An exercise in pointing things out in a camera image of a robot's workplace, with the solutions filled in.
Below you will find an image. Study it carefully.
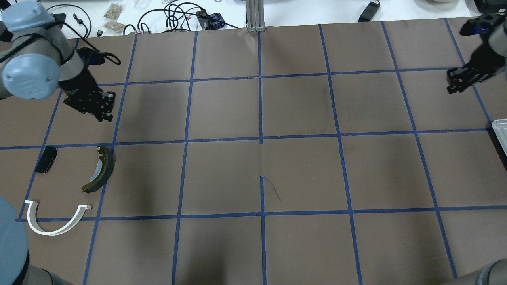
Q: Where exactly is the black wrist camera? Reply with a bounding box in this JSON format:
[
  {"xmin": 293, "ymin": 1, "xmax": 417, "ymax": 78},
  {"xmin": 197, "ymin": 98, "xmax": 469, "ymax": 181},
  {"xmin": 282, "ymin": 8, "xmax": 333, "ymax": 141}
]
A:
[
  {"xmin": 459, "ymin": 13, "xmax": 506, "ymax": 37},
  {"xmin": 76, "ymin": 47, "xmax": 105, "ymax": 67}
]

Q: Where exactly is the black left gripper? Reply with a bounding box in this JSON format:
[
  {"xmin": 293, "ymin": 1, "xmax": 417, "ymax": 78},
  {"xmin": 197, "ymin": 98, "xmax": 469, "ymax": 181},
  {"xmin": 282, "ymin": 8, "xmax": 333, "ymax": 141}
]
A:
[{"xmin": 59, "ymin": 73, "xmax": 116, "ymax": 122}]

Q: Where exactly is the bag of small parts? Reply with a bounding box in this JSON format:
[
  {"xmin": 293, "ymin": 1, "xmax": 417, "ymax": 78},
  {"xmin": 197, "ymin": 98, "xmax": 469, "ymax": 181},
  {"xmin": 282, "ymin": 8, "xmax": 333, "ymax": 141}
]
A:
[{"xmin": 103, "ymin": 2, "xmax": 123, "ymax": 21}]

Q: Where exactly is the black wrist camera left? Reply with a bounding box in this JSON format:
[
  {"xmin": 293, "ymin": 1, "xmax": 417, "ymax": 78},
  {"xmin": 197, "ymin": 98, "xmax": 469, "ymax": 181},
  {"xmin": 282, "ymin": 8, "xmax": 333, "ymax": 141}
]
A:
[{"xmin": 76, "ymin": 47, "xmax": 105, "ymax": 67}]

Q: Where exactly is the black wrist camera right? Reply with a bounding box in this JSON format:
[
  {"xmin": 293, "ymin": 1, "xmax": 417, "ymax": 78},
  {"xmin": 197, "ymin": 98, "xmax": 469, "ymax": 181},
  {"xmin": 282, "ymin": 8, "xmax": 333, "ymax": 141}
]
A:
[{"xmin": 459, "ymin": 13, "xmax": 506, "ymax": 37}]

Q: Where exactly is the aluminium frame post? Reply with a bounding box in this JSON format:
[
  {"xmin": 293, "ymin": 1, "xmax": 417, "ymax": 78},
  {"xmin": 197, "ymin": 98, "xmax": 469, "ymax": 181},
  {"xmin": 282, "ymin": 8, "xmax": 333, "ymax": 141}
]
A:
[{"xmin": 245, "ymin": 0, "xmax": 266, "ymax": 32}]

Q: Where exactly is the white curved plastic part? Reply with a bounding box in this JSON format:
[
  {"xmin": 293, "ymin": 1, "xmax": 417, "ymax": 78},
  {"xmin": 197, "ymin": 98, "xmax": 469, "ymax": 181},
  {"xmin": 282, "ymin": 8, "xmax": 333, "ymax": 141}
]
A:
[{"xmin": 25, "ymin": 200, "xmax": 92, "ymax": 236}]

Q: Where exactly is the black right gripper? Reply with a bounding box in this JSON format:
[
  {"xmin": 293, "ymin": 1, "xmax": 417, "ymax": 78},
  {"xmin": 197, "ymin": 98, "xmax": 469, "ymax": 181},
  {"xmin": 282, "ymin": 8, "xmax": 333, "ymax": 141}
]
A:
[{"xmin": 447, "ymin": 38, "xmax": 507, "ymax": 94}]

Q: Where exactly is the green brake shoe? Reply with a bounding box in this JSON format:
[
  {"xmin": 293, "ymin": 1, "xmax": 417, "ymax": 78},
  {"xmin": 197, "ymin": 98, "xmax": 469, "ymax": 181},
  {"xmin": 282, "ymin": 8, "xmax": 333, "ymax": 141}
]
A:
[{"xmin": 82, "ymin": 144, "xmax": 115, "ymax": 193}]

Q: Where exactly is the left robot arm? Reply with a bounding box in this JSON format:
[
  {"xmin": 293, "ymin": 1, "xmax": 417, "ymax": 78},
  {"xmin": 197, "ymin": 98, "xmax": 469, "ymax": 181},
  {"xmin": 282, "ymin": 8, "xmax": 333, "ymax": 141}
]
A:
[{"xmin": 1, "ymin": 2, "xmax": 121, "ymax": 285}]

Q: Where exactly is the black brake pad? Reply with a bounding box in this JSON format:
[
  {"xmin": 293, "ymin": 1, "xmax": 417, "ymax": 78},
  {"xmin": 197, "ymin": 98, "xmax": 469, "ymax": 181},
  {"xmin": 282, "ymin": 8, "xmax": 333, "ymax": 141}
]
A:
[{"xmin": 34, "ymin": 146, "xmax": 58, "ymax": 173}]

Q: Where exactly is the black power adapter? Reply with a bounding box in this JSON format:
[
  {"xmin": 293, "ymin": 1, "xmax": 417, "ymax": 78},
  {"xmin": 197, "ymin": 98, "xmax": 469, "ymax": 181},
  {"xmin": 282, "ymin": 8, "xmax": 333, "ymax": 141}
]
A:
[{"xmin": 358, "ymin": 0, "xmax": 381, "ymax": 22}]

